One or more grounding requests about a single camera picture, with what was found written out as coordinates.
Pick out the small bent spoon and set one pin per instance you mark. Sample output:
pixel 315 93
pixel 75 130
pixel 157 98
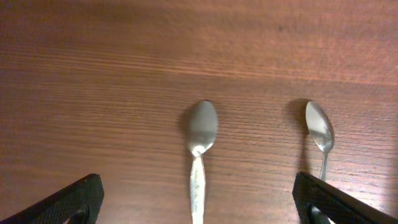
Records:
pixel 203 129
pixel 321 131

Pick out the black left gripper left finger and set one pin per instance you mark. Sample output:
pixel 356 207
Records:
pixel 79 202

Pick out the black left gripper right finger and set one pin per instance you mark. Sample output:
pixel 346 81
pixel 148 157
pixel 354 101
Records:
pixel 309 191

